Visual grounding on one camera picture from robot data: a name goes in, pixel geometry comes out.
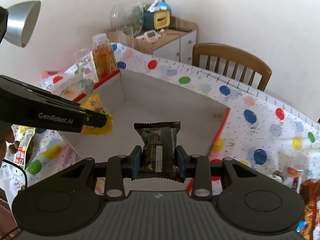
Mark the yellow teal tissue box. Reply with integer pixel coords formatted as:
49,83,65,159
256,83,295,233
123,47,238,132
143,1,171,30

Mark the black snack packet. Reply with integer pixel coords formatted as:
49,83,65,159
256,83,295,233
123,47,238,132
134,121,185,183

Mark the wooden chair far side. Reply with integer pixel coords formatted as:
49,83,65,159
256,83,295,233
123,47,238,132
191,43,272,92

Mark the white side cabinet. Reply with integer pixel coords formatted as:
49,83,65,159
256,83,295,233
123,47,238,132
106,19,199,66

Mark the yellow M&M packet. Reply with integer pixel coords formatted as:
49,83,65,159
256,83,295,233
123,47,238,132
80,94,113,135

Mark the balloon pattern tablecloth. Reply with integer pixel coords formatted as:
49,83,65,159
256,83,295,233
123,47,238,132
0,42,320,240

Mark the red white cardboard box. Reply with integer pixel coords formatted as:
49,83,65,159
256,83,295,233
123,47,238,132
60,70,227,163

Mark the blue snack packet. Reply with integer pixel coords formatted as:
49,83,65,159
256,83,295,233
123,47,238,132
296,220,307,233

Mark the white red sausage packet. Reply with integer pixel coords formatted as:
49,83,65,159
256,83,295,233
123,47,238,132
268,166,302,193

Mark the silver desk lamp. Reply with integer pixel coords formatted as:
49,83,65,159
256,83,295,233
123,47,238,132
1,1,41,48

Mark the large orange chips bag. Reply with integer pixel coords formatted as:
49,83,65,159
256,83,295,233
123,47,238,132
300,179,320,239

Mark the clear glass bowl vase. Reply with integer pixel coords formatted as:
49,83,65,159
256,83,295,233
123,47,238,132
110,1,144,36

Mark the person's left hand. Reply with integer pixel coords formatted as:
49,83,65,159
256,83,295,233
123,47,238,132
0,128,18,163

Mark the clear drinking glass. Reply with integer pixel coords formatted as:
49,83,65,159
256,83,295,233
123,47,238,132
74,48,98,83

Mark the white wet wipes pack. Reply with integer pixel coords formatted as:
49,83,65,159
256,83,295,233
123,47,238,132
50,77,94,101

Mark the pink white timer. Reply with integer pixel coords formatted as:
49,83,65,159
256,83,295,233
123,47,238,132
136,29,164,43

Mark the orange juice bottle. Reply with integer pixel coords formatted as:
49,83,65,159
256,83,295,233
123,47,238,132
92,33,117,80

